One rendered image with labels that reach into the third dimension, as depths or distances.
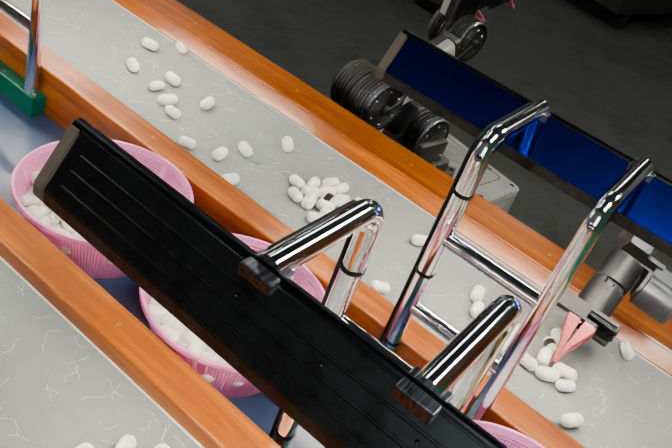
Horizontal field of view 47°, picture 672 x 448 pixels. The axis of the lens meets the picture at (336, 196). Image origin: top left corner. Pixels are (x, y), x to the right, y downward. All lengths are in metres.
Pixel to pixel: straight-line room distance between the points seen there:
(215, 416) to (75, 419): 0.16
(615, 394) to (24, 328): 0.85
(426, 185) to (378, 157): 0.11
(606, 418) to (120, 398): 0.69
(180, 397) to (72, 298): 0.20
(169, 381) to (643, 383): 0.75
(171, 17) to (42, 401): 1.06
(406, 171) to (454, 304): 0.34
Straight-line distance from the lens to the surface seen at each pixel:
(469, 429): 0.55
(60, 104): 1.49
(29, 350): 1.00
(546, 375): 1.20
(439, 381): 0.55
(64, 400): 0.96
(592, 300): 1.24
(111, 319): 1.01
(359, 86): 1.74
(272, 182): 1.36
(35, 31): 1.45
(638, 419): 1.27
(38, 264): 1.07
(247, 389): 1.05
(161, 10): 1.82
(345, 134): 1.53
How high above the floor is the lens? 1.49
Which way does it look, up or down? 33 degrees down
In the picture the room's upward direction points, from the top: 20 degrees clockwise
